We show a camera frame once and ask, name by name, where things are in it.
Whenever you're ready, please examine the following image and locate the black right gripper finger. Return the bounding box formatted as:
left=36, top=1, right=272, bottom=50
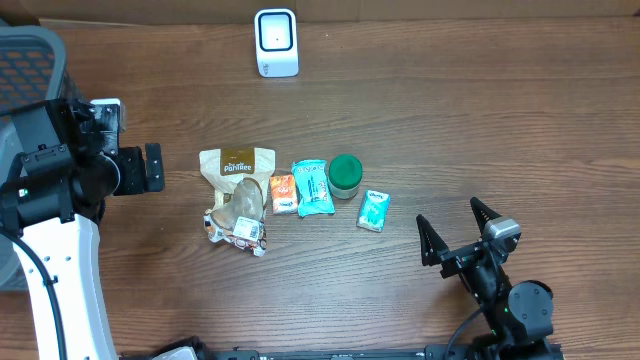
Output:
left=416, top=215, right=449, bottom=266
left=470, top=197, right=501, bottom=234

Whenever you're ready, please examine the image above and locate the small teal white box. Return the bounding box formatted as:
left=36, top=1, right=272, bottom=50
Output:
left=356, top=189, right=391, bottom=233

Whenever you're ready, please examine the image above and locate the beige granola bag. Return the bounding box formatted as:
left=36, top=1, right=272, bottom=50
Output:
left=199, top=147, right=276, bottom=257

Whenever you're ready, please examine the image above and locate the green lid jar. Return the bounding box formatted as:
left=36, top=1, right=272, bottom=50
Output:
left=328, top=154, right=363, bottom=200

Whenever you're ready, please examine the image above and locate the teal snack packet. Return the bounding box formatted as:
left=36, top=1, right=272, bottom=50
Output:
left=291, top=159, right=335, bottom=217

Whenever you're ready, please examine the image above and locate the orange snack packet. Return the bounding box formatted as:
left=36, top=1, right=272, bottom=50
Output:
left=270, top=174, right=298, bottom=215

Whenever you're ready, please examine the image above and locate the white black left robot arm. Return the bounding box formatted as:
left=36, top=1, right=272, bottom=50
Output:
left=1, top=98, right=165, bottom=359

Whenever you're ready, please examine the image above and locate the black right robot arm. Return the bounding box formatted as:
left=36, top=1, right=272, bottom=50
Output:
left=416, top=197, right=564, bottom=359

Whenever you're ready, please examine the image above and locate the white barcode scanner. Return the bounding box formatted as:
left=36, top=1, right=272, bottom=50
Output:
left=254, top=8, right=299, bottom=78

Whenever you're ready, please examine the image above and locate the grey plastic mesh basket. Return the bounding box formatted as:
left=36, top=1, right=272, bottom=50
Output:
left=0, top=24, right=81, bottom=291

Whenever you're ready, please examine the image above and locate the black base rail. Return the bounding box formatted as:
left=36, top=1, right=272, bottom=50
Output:
left=118, top=336, right=564, bottom=360

